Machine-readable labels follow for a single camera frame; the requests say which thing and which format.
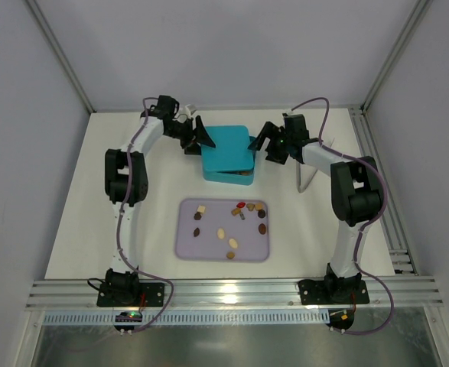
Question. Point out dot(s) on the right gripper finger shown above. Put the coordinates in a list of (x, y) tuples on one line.
[(256, 143), (270, 131)]

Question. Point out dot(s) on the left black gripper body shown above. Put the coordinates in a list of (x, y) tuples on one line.
[(192, 134)]

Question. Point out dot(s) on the white square chocolate left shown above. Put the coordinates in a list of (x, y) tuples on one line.
[(201, 208)]

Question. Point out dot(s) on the metal tongs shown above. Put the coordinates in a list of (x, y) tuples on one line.
[(304, 179)]

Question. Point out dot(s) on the aluminium frame rail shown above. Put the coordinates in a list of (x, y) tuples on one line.
[(407, 291)]

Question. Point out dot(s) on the slotted cable duct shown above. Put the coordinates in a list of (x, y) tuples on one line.
[(193, 317)]

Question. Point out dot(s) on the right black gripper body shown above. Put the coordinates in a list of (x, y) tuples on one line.
[(271, 141)]

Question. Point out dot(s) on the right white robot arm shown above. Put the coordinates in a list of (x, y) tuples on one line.
[(358, 199)]

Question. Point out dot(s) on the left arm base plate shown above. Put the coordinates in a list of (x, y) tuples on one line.
[(142, 295)]

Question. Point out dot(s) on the purple tray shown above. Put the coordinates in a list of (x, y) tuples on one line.
[(253, 246)]

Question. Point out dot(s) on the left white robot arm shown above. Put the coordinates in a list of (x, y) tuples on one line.
[(126, 186)]

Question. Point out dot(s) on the brown leaf chocolate right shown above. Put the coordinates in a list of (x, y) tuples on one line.
[(262, 229)]

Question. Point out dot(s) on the teal chocolate box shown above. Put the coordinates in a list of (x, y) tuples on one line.
[(231, 177)]

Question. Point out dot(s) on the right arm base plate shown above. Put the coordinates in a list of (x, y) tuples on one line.
[(313, 292)]

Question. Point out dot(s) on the teal box lid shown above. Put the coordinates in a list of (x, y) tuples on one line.
[(231, 153)]

